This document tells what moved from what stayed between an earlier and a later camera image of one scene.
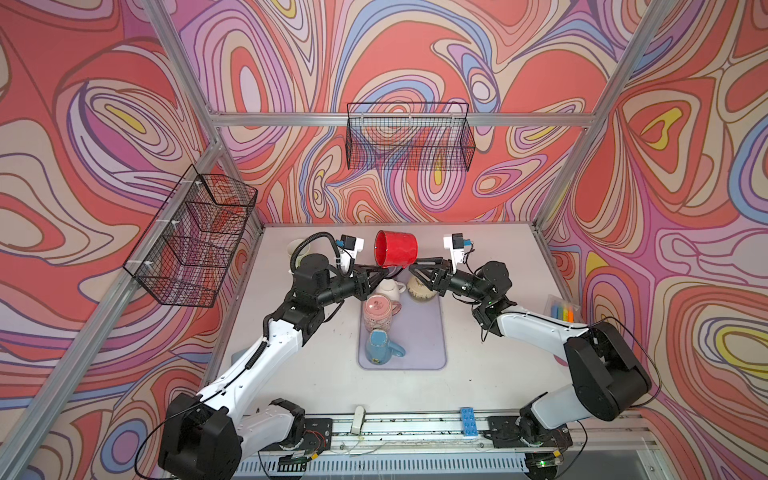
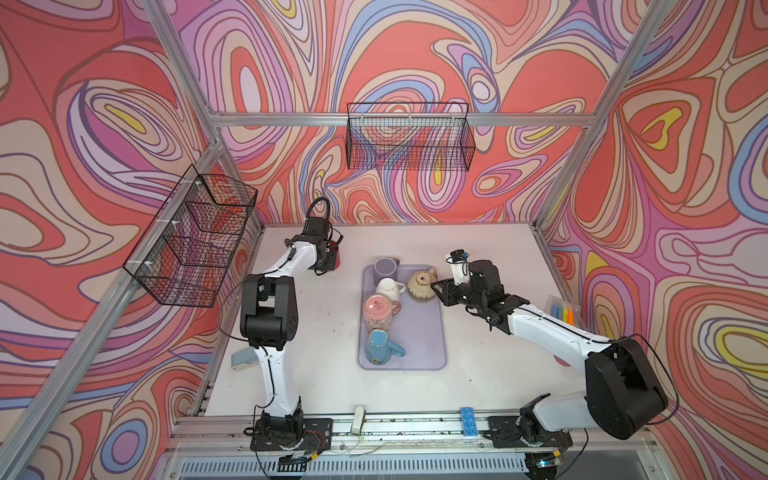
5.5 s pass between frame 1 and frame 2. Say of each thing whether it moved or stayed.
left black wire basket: stayed
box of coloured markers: stayed
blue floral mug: stayed
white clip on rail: stayed
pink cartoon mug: stayed
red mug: moved
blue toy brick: stayed
